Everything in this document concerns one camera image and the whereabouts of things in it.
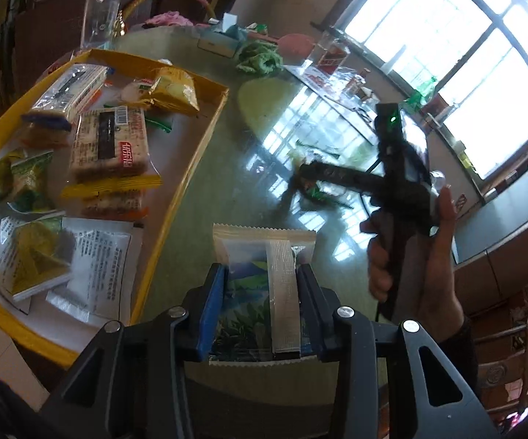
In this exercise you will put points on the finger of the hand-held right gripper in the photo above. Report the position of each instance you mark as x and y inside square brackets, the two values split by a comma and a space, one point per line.
[337, 174]
[293, 194]

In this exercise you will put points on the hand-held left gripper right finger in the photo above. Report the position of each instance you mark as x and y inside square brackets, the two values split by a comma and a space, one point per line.
[312, 313]

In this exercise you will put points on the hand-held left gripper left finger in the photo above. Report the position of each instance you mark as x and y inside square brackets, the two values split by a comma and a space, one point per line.
[211, 311]

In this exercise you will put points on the small green red snack packet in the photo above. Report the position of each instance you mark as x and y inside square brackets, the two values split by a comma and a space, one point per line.
[326, 194]

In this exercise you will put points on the landscape print snack packet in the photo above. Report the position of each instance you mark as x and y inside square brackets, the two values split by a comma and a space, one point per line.
[250, 292]

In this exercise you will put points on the yellow cardboard box tray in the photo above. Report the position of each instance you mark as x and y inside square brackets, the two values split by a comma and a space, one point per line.
[172, 169]

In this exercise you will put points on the orange-ended cracker packet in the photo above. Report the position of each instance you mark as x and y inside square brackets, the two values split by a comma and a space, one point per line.
[113, 199]

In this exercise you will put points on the round cracker packet green label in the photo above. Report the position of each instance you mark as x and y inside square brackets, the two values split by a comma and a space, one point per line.
[131, 93]

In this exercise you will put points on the barcode sandwich cracker packet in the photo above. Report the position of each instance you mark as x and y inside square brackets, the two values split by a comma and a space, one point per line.
[108, 146]

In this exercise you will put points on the blue-ended sandwich cracker packet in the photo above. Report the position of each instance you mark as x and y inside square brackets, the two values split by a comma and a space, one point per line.
[62, 96]

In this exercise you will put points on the person's right hand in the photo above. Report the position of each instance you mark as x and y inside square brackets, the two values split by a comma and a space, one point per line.
[442, 260]

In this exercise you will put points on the small clear bottle red cap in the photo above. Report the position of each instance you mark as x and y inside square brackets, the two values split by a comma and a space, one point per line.
[360, 83]

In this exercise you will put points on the white printed packet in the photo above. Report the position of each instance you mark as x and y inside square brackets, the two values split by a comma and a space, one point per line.
[101, 267]

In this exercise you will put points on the boxed red white liquor bottle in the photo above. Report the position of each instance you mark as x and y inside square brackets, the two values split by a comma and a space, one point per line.
[332, 55]

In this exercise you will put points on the pink fly swatter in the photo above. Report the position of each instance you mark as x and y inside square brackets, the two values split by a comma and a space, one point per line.
[296, 45]

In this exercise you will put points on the green cloth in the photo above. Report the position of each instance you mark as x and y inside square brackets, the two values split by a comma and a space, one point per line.
[259, 57]

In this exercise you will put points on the large window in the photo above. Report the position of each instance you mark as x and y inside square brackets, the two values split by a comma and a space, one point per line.
[451, 45]

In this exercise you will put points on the teal tissue box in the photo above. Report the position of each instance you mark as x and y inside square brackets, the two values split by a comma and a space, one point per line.
[220, 39]

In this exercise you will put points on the white packet yellow green contents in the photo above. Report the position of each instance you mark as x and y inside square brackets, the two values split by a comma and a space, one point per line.
[30, 256]

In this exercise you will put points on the wooden chair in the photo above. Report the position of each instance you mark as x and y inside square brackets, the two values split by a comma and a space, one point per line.
[511, 366]

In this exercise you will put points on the pink cloth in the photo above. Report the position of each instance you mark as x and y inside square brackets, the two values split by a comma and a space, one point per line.
[168, 20]

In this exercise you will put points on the gold ornament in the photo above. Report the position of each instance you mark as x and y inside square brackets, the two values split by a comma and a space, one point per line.
[120, 25]

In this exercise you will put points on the dark wooden sideboard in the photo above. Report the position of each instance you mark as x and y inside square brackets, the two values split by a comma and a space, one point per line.
[53, 23]

